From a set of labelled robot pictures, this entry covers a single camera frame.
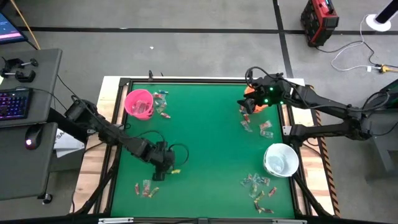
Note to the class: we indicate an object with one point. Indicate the yellow plug connector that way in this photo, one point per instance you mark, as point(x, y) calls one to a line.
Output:
point(385, 68)

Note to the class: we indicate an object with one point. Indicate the small blue candy packet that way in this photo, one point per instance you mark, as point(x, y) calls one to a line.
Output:
point(242, 110)

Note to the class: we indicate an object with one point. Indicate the orange jack-o-lantern bucket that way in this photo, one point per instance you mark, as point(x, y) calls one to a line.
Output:
point(260, 109)

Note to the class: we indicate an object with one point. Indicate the dark red candy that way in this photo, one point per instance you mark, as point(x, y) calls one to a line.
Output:
point(267, 211)

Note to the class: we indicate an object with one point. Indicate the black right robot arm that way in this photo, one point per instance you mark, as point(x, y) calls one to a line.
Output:
point(326, 107)

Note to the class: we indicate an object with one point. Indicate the black spring clamp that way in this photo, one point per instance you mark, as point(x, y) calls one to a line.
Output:
point(150, 75)

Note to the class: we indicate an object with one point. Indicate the black pole white base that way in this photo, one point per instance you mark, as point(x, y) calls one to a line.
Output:
point(377, 23)

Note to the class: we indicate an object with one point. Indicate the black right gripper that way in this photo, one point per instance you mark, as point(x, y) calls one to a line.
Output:
point(264, 96)

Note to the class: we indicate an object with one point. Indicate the silver metal bar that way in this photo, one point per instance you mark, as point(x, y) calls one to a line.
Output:
point(289, 221)
point(115, 220)

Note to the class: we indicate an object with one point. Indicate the black caster wheel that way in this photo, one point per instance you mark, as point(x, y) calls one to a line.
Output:
point(47, 199)

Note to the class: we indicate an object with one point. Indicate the white printed paper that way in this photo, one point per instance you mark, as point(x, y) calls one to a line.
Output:
point(66, 146)

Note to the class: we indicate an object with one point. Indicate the backlit keyboard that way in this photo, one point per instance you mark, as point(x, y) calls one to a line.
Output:
point(14, 104)

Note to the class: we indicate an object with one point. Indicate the black C-clamp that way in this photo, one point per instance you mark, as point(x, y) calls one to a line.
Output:
point(25, 76)
point(11, 63)

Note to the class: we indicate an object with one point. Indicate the clear plastic candy bag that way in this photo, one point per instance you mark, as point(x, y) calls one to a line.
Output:
point(261, 180)
point(160, 107)
point(246, 126)
point(247, 180)

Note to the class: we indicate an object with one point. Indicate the lit computer screen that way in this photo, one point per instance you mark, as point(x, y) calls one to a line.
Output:
point(9, 29)

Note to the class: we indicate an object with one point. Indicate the silver mounting bracket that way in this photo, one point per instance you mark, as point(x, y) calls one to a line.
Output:
point(286, 130)

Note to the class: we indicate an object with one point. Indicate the white jack-o-lantern bucket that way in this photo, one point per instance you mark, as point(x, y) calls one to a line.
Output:
point(289, 161)

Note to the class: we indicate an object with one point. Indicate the green table mat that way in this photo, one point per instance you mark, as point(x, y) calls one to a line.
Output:
point(202, 140)

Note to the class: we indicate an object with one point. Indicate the black yellow hazard tape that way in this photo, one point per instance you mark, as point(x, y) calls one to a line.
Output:
point(326, 174)

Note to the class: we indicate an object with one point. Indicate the blue candy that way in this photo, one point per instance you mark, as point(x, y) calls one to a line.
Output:
point(163, 92)

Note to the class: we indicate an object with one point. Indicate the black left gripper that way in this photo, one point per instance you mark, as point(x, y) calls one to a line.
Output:
point(161, 155)

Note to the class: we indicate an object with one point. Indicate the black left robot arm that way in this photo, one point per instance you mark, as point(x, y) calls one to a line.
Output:
point(93, 121)

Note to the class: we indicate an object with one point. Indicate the black computer mouse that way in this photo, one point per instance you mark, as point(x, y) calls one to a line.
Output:
point(33, 137)

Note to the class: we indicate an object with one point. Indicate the clear bag red candy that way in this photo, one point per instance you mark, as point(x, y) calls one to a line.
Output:
point(158, 95)
point(265, 125)
point(146, 188)

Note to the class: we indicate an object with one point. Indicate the red black power station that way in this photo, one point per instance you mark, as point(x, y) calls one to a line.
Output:
point(320, 18)

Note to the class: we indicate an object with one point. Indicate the grey desk top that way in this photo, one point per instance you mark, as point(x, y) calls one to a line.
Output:
point(18, 174)
point(46, 81)

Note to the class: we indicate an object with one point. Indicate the pink jack-o-lantern bucket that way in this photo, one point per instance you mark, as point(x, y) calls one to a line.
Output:
point(129, 102)

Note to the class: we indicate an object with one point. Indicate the dark grey metal stand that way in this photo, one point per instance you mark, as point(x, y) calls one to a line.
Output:
point(382, 149)

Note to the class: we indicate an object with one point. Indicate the clear bag multicolour candy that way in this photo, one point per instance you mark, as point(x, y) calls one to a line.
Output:
point(266, 134)

